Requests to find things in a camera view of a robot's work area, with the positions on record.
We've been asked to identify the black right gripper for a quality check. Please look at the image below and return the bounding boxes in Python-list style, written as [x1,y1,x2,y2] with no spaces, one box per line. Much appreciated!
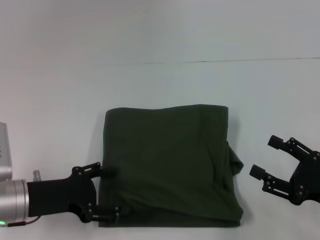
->
[249,134,320,206]

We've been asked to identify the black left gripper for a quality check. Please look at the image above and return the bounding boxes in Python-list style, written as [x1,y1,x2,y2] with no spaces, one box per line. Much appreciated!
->
[26,161,123,223]

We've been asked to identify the dark green FREE t-shirt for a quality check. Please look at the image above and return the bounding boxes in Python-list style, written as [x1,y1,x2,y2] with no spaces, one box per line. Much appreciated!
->
[97,103,245,229]

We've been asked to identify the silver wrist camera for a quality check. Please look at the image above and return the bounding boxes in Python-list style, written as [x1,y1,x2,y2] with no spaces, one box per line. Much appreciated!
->
[0,121,13,181]

